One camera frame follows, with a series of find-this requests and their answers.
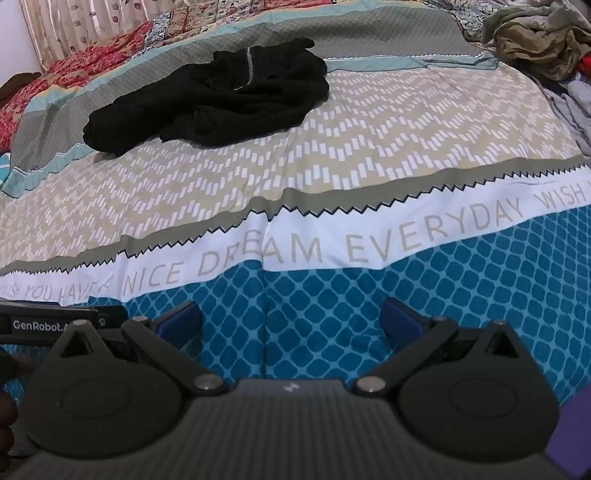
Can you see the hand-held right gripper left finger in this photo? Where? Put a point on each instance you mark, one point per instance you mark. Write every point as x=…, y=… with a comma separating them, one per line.
x=179, y=318

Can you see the patterned bedspread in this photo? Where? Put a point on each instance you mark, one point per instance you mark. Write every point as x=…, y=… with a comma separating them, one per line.
x=323, y=184

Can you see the teal patterned bed sheet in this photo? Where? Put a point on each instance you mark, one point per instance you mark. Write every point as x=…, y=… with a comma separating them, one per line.
x=4, y=175

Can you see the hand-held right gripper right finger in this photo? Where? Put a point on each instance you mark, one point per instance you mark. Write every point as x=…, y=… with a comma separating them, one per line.
x=402, y=318

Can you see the person's left hand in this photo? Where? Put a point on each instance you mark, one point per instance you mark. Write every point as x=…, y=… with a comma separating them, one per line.
x=13, y=369

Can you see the striped beige pillow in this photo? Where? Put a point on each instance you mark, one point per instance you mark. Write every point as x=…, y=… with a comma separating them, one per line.
x=92, y=27

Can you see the brown wooden headboard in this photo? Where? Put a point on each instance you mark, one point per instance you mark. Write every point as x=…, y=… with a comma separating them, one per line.
x=16, y=85

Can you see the pile of clothes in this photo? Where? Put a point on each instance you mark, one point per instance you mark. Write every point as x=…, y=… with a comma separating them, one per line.
x=540, y=50

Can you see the red floral quilt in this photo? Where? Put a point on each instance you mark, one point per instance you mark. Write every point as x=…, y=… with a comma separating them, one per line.
x=69, y=69

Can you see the black pants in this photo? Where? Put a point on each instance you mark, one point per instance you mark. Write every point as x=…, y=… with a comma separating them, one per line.
x=217, y=97

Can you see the purple cloth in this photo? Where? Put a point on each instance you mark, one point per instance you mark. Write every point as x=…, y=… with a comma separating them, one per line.
x=570, y=429

